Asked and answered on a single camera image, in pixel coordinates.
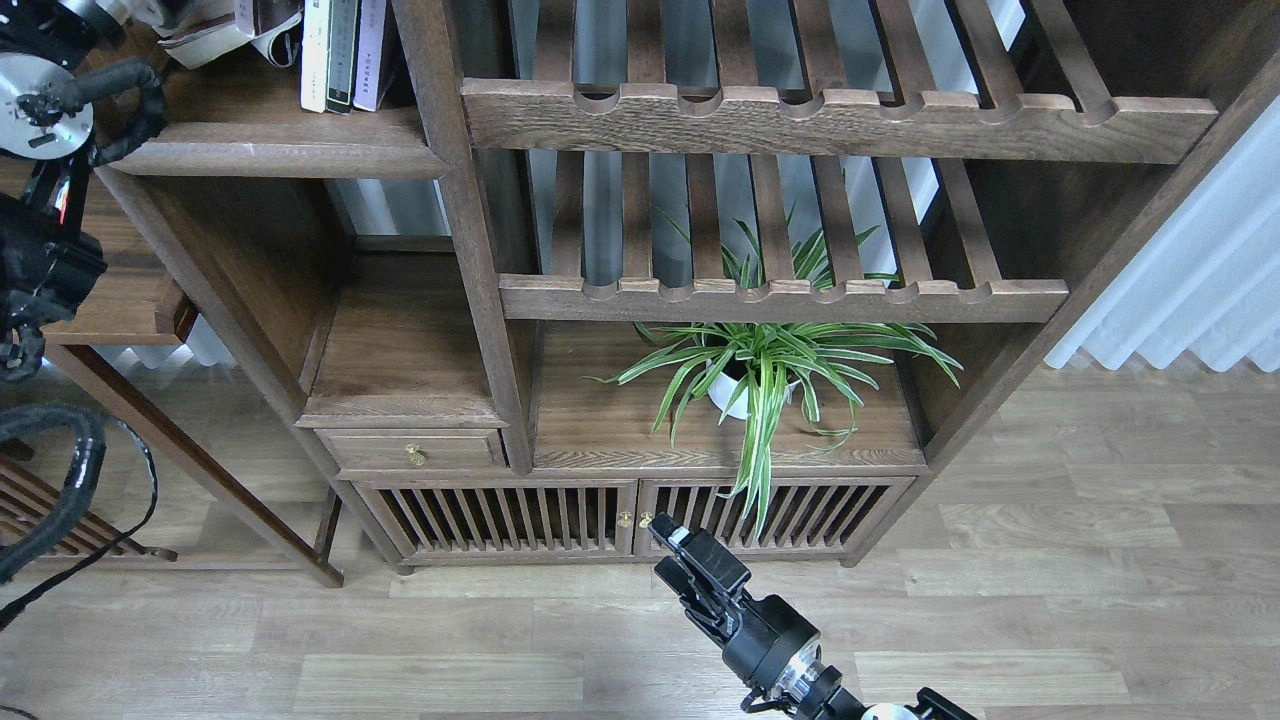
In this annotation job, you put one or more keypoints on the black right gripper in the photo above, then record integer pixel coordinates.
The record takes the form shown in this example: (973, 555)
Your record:
(773, 649)

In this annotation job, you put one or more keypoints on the maroon book white characters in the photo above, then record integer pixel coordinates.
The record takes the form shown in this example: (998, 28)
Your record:
(206, 30)

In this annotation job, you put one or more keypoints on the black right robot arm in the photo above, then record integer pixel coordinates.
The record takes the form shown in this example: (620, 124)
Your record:
(827, 699)

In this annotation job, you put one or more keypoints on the right slatted cabinet door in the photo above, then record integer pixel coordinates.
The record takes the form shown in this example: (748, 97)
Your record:
(807, 518)

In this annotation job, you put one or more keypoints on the slatted cabinet door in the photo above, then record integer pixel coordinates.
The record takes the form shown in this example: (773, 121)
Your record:
(807, 518)
(505, 521)

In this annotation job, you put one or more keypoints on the white plant pot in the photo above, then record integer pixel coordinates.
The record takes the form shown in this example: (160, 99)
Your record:
(730, 390)

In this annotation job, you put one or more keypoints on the left slatted cabinet door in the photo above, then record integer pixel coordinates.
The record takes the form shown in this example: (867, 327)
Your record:
(505, 521)

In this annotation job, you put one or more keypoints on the green spider plant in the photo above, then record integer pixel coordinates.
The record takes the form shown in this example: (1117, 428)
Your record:
(829, 358)

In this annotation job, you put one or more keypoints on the dark wooden bookshelf cabinet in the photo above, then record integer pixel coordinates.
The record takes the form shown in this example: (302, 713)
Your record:
(475, 256)

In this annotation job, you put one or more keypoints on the small wooden drawer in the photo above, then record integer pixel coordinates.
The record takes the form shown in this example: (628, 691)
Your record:
(387, 449)

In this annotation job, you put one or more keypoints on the white pleated curtain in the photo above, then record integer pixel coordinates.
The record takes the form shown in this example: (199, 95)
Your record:
(1208, 282)

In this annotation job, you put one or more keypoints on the wooden side table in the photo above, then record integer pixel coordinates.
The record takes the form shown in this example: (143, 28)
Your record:
(139, 302)

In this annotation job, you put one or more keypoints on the lavender spine book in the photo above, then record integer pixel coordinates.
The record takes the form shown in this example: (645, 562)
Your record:
(378, 50)

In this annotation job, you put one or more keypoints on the white spine book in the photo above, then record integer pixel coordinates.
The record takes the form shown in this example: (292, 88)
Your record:
(314, 54)

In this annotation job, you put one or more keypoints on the dark green spine book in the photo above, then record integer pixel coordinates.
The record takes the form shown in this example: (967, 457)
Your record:
(340, 61)

